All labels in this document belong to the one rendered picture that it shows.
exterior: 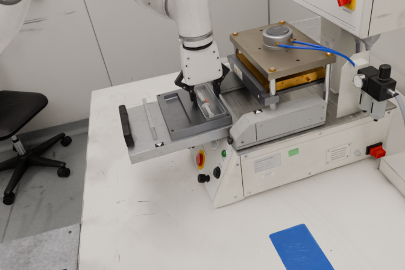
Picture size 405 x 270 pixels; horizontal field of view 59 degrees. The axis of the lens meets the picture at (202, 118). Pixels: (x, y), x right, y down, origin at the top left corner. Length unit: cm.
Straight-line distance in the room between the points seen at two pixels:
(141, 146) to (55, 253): 37
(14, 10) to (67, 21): 197
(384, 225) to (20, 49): 227
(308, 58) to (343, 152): 31
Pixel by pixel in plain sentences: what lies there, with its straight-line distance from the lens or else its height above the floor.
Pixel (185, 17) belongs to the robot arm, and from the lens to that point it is 85.
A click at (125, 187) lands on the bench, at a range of 116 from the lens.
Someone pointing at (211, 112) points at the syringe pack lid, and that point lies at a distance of 93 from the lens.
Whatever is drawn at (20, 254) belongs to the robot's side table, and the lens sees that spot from 114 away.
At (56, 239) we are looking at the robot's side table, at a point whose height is 75.
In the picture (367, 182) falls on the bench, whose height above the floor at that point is 75.
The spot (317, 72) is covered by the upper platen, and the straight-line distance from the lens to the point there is 97.
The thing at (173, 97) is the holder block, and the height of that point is 98.
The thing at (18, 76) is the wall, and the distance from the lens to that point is 271.
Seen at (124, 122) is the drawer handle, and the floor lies 101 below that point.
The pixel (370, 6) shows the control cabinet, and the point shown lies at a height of 123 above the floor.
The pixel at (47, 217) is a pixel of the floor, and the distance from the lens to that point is 231.
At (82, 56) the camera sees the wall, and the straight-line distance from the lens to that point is 258.
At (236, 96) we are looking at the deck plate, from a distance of 112.
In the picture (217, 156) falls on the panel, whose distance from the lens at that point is 101.
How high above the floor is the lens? 153
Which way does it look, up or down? 35 degrees down
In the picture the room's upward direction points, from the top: 9 degrees counter-clockwise
